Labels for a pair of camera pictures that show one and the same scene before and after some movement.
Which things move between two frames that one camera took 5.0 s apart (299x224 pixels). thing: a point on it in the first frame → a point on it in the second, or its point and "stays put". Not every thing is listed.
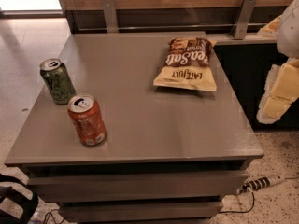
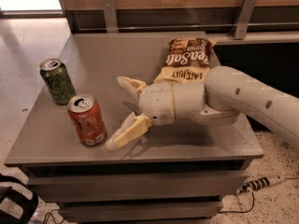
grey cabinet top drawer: [136, 186] stays put
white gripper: [290, 32] → [155, 103]
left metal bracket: [110, 16] stays put
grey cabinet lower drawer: [139, 211] stays put
